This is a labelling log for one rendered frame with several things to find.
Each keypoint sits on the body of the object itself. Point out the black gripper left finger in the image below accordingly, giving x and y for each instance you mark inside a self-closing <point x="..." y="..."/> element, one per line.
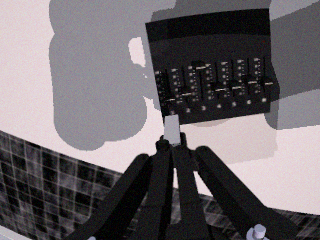
<point x="114" y="214"/>

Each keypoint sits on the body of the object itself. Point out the black lighting desk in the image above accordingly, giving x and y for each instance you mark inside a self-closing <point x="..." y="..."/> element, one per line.
<point x="235" y="49"/>

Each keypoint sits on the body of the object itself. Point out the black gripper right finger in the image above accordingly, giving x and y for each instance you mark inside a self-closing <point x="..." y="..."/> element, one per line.
<point x="250" y="217"/>

